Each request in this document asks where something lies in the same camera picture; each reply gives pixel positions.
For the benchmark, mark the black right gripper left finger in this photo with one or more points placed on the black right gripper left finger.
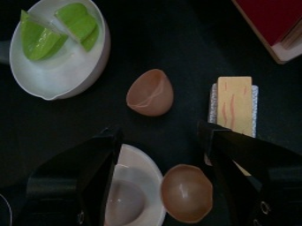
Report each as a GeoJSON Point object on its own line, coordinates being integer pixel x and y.
{"type": "Point", "coordinates": [74, 176]}

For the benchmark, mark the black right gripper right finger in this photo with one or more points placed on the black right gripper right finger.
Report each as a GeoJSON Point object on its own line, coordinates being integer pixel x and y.
{"type": "Point", "coordinates": [251, 173]}

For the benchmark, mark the smooth brown eggshell half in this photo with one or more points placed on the smooth brown eggshell half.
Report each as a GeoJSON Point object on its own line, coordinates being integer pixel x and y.
{"type": "Point", "coordinates": [185, 192]}

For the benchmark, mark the cracked brown eggshell half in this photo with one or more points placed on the cracked brown eggshell half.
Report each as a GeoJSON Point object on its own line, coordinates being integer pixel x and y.
{"type": "Point", "coordinates": [149, 93]}

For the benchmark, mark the white bowl with spout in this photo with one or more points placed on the white bowl with spout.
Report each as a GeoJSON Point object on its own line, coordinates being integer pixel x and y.
{"type": "Point", "coordinates": [58, 73]}

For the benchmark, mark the large green pepper piece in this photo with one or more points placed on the large green pepper piece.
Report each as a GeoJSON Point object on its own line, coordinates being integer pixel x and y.
{"type": "Point", "coordinates": [38, 39]}

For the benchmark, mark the red wooden box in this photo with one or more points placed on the red wooden box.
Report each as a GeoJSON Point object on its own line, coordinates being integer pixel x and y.
{"type": "Point", "coordinates": [275, 23]}

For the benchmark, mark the small green pepper piece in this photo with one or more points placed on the small green pepper piece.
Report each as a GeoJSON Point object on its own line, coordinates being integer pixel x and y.
{"type": "Point", "coordinates": [80, 23]}

